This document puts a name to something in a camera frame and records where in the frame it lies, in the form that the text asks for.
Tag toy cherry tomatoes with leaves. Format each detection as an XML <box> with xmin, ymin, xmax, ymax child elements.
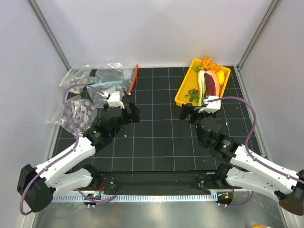
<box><xmin>185</xmin><ymin>88</ymin><xmax>200</xmax><ymax>103</ymax></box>

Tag toy green onion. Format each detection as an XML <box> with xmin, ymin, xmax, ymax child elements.
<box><xmin>198</xmin><ymin>70</ymin><xmax>206</xmax><ymax>106</ymax></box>

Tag toy meat slab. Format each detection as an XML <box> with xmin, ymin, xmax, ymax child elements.
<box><xmin>204</xmin><ymin>70</ymin><xmax>220</xmax><ymax>97</ymax></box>

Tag orange zipper clear bag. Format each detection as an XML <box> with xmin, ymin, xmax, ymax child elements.
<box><xmin>89</xmin><ymin>62</ymin><xmax>139</xmax><ymax>95</ymax></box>

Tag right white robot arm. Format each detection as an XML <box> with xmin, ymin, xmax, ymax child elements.
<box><xmin>180</xmin><ymin>103</ymin><xmax>304</xmax><ymax>216</ymax></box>

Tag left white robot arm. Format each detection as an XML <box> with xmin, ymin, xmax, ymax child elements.
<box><xmin>17</xmin><ymin>102</ymin><xmax>140</xmax><ymax>215</ymax></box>

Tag blue zipper clear bag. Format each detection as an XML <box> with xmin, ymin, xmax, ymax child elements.
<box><xmin>86</xmin><ymin>80</ymin><xmax>124</xmax><ymax>108</ymax></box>

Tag clear bag with pink dots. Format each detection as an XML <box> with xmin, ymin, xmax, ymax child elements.
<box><xmin>48</xmin><ymin>95</ymin><xmax>98</xmax><ymax>137</ymax></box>

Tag clear bag with grey discs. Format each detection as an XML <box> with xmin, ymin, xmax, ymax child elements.
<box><xmin>59</xmin><ymin>65</ymin><xmax>95</xmax><ymax>88</ymax></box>

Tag yellow plastic tray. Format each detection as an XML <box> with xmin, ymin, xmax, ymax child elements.
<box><xmin>174</xmin><ymin>58</ymin><xmax>231</xmax><ymax>107</ymax></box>

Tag black grid mat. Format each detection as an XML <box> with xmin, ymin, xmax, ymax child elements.
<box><xmin>48</xmin><ymin>66</ymin><xmax>268</xmax><ymax>172</ymax></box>

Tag green toy leaf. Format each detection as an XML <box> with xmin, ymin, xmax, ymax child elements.
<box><xmin>194</xmin><ymin>66</ymin><xmax>200</xmax><ymax>73</ymax></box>

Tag yellow toy lemon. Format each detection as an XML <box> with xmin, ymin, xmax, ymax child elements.
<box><xmin>216</xmin><ymin>70</ymin><xmax>225</xmax><ymax>86</ymax></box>

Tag orange toy shrimp pile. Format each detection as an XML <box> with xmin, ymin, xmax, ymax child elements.
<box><xmin>199</xmin><ymin>56</ymin><xmax>221</xmax><ymax>73</ymax></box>

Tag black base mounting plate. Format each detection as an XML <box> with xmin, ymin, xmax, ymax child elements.
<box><xmin>73</xmin><ymin>170</ymin><xmax>243</xmax><ymax>196</ymax></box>

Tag yellow object in corner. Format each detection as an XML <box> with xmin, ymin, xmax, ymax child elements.
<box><xmin>248</xmin><ymin>221</ymin><xmax>270</xmax><ymax>228</ymax></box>

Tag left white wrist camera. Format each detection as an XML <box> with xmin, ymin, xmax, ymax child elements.
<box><xmin>102</xmin><ymin>91</ymin><xmax>124</xmax><ymax>109</ymax></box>

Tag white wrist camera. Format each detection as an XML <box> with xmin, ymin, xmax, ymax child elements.
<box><xmin>198</xmin><ymin>95</ymin><xmax>221</xmax><ymax>113</ymax></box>
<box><xmin>102</xmin><ymin>91</ymin><xmax>124</xmax><ymax>109</ymax></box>

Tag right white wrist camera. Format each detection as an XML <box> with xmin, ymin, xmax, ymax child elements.
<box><xmin>198</xmin><ymin>95</ymin><xmax>221</xmax><ymax>113</ymax></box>

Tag perforated aluminium rail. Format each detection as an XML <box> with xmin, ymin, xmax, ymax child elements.
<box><xmin>52</xmin><ymin>192</ymin><xmax>218</xmax><ymax>203</ymax></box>

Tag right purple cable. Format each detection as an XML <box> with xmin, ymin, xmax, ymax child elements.
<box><xmin>206</xmin><ymin>96</ymin><xmax>304</xmax><ymax>209</ymax></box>

